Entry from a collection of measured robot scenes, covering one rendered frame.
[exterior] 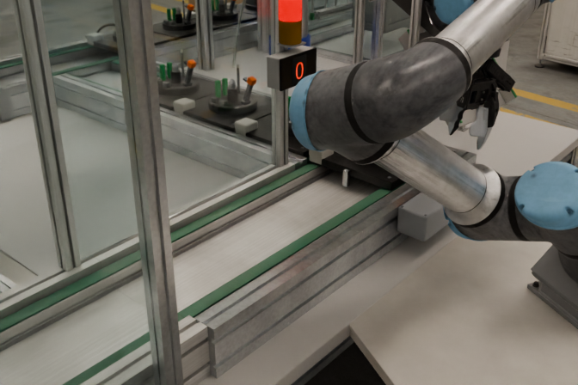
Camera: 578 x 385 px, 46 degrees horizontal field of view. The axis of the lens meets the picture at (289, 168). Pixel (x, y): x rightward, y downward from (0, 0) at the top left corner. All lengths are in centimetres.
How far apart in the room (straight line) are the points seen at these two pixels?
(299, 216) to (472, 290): 39
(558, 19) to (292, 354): 493
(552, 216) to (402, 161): 26
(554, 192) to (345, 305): 43
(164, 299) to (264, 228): 54
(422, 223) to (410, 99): 58
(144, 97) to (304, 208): 78
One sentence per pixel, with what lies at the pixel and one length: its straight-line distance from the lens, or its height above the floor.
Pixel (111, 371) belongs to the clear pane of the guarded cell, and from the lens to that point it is 96.
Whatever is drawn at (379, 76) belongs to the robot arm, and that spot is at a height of 138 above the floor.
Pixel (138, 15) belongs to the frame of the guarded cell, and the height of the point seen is 148.
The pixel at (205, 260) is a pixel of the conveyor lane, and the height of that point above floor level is 92.
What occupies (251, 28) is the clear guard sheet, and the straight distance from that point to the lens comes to 145.
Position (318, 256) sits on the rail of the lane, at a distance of 127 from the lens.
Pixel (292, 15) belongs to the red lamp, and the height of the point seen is 132.
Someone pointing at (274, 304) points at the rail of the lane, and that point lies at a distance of 120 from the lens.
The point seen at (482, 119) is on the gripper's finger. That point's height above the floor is 115.
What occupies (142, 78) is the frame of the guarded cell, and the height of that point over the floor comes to 141.
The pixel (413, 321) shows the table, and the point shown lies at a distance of 130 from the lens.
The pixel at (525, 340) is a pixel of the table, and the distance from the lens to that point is 130.
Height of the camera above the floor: 165
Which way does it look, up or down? 25 degrees down
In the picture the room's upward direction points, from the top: straight up
